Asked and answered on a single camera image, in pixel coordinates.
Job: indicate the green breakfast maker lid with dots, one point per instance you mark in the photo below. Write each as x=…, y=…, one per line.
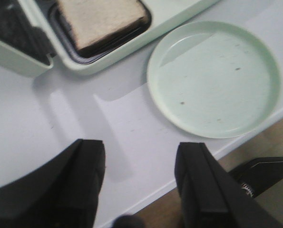
x=24, y=47

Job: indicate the green round plate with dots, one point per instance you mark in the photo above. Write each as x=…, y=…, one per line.
x=214, y=79

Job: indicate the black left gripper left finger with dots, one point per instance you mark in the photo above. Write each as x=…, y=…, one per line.
x=62, y=193

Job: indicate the green breakfast maker base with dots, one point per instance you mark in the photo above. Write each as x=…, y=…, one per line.
x=57, y=37

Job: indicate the bread slice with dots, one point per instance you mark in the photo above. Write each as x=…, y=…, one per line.
x=95, y=21

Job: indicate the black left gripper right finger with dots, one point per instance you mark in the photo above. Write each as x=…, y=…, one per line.
x=210, y=197

